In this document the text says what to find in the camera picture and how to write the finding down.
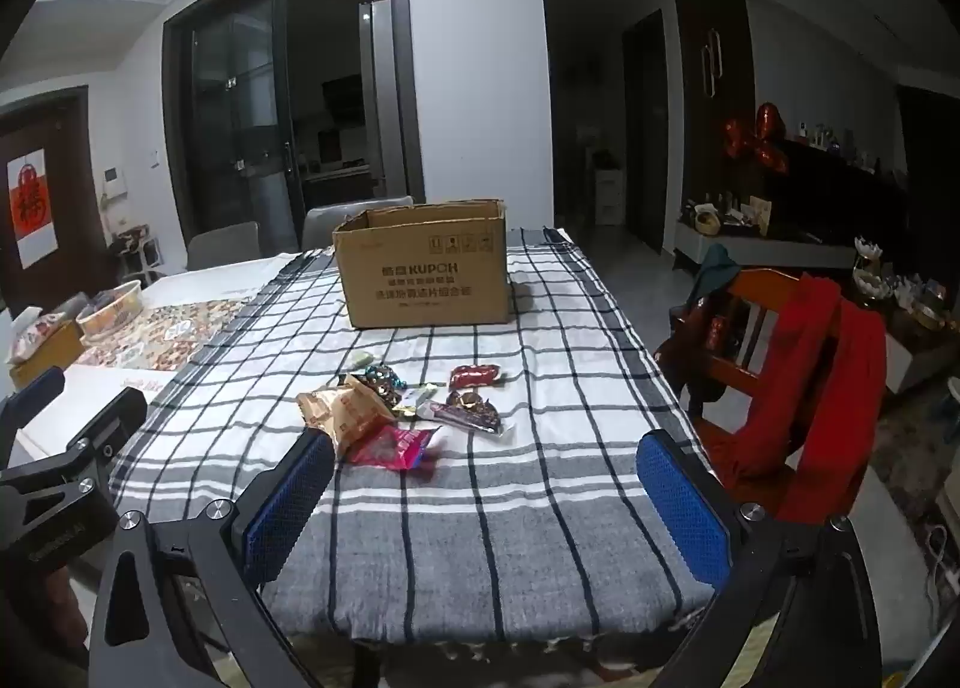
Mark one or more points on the tall dark cabinet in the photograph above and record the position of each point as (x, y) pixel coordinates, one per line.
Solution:
(712, 95)

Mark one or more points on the white intercom panel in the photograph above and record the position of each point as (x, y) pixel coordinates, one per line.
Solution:
(115, 181)

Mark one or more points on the red white door poster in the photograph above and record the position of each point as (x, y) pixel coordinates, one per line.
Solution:
(31, 208)

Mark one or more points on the small brown box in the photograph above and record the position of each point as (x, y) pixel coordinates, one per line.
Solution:
(46, 358)

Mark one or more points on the small woven basket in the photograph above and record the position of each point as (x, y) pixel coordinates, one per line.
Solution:
(707, 221)

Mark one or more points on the red wooden chair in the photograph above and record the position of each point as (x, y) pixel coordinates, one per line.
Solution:
(742, 358)

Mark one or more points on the white lotus ornament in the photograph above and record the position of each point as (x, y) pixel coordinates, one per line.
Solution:
(870, 268)

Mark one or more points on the dark snack packet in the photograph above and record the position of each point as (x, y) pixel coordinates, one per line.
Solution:
(469, 419)

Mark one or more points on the tan snack packet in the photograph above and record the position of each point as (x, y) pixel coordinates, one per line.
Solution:
(345, 414)

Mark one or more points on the green cloth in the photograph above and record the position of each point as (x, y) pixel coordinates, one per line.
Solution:
(712, 275)

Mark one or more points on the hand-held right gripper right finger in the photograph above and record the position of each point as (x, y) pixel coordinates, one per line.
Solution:
(682, 508)

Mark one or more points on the white low bench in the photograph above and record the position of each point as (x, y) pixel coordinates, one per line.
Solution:
(765, 253)

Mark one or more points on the dark room door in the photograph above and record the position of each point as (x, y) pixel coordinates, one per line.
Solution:
(645, 133)

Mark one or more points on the red foil balloons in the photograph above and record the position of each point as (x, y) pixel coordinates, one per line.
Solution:
(761, 136)

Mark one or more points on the red cloth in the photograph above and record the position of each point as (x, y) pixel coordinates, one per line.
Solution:
(810, 373)

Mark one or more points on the dark sideboard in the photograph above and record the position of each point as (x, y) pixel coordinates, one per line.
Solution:
(832, 193)

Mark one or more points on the brown entrance door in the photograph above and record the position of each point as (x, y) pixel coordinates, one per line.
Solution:
(71, 208)

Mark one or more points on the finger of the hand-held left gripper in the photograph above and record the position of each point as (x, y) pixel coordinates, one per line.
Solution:
(34, 388)
(112, 418)

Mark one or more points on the blue foil candy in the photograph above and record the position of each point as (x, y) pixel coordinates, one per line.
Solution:
(396, 383)
(379, 373)

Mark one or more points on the floral tissue pack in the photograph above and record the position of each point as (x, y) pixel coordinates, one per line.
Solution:
(36, 328)

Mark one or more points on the grey dining chair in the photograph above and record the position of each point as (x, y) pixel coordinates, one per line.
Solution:
(337, 219)
(223, 245)

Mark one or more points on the dark sliding glass door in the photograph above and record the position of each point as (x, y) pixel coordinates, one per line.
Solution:
(225, 95)

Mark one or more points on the black white checked tablecloth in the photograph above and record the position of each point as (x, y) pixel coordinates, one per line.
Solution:
(487, 508)

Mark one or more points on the white shoe rack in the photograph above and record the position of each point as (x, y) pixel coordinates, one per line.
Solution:
(139, 253)

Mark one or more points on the brown cardboard box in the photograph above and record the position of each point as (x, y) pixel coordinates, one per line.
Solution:
(420, 283)

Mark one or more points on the green wrapped candy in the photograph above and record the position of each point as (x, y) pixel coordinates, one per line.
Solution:
(363, 358)

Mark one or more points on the patterned table mat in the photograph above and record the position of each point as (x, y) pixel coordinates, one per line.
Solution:
(172, 339)

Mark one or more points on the pink snack packet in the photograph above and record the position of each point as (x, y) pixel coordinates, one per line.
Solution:
(394, 446)

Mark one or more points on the white hallway cabinet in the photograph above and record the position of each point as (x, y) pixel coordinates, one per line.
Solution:
(607, 196)

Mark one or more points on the red snack packet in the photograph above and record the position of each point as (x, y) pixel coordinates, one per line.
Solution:
(474, 376)

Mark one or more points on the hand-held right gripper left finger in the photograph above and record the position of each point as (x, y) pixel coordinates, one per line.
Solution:
(289, 500)

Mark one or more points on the yellow white snack bar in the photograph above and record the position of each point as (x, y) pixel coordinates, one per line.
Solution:
(417, 399)

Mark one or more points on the round food bowl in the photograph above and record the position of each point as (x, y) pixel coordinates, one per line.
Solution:
(109, 309)

